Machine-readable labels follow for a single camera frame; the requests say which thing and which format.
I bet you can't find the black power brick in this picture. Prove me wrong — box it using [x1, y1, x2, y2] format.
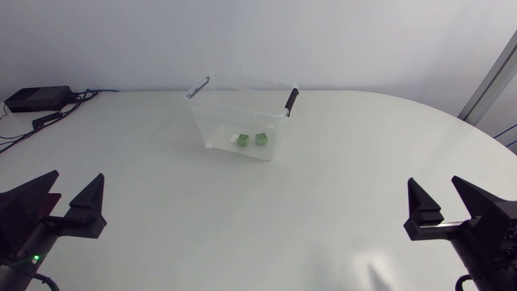
[3, 85, 74, 113]

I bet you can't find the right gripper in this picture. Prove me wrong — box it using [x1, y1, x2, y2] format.
[403, 175, 517, 291]

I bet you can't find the black cable with inline box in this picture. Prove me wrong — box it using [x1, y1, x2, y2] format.
[0, 89, 100, 155]

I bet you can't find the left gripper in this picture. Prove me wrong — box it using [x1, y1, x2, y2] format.
[0, 169, 108, 291]

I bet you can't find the clear plastic container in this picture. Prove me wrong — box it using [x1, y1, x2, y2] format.
[182, 71, 301, 162]

